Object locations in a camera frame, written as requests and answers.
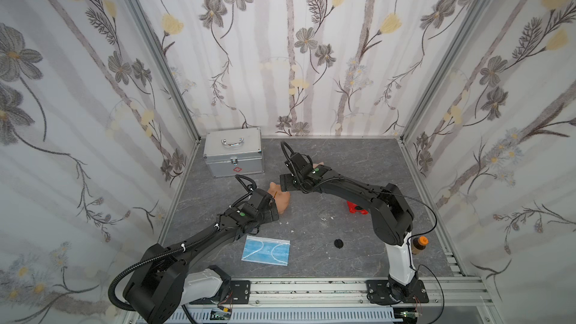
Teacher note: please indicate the tan piggy bank front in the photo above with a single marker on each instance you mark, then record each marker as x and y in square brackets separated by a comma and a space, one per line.
[281, 198]

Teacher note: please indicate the black round rubber plug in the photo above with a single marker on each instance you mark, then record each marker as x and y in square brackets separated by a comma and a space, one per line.
[338, 243]

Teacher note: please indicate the red piggy bank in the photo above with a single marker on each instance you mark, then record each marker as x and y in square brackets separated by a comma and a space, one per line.
[356, 209]

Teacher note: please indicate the blue surgical face mask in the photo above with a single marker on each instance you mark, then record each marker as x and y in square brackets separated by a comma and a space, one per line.
[267, 251]

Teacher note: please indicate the silver metal first aid case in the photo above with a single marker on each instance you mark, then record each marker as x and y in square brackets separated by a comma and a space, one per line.
[231, 152]

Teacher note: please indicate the small brown orange-capped bottle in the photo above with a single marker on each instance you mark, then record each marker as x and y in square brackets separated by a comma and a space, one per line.
[418, 244]

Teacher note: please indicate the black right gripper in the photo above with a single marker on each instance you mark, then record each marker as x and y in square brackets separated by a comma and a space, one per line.
[288, 181]

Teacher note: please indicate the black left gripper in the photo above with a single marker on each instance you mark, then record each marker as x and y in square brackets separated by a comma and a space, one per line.
[270, 205]

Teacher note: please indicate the small green circuit board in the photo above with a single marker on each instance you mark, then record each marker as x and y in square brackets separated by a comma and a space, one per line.
[220, 314]

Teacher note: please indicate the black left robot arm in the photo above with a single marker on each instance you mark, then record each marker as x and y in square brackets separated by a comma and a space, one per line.
[161, 282]

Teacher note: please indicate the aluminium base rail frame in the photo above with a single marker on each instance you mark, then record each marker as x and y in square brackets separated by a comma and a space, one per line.
[346, 300]

